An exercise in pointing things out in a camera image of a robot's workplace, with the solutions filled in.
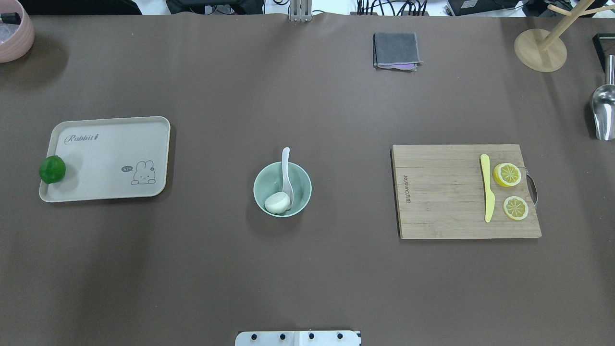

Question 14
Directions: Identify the metal scoop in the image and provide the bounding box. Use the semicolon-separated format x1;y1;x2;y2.
590;55;615;141

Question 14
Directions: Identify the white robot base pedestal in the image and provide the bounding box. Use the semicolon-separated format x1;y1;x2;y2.
235;330;362;346

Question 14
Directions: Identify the folded grey cloth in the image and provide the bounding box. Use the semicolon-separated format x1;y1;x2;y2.
372;32;423;72

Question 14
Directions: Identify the yellow plastic knife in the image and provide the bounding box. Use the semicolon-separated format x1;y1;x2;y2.
480;154;495;223

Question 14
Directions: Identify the aluminium frame post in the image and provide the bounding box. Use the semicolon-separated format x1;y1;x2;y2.
288;0;312;22

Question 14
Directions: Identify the bamboo cutting board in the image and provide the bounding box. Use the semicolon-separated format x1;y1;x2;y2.
391;144;541;239

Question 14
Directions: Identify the lower lemon half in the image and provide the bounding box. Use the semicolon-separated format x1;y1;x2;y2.
492;162;522;187

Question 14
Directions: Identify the beige rabbit tray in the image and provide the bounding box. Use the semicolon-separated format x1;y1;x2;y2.
39;116;171;202

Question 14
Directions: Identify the white ceramic spoon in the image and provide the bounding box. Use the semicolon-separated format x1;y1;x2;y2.
281;147;294;210

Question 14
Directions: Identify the mint green bowl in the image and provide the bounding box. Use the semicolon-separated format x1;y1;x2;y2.
253;161;312;218

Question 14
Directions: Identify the pink bowl with cubes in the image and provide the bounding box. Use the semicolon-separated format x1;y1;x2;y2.
0;0;35;63

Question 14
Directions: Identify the green lime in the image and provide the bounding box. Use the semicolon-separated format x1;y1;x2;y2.
39;155;66;185

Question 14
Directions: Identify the wooden mug tree stand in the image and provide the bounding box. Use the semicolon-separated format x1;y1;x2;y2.
514;0;615;73

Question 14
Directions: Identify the upper lemon slice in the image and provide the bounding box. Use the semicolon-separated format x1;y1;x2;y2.
503;196;529;221

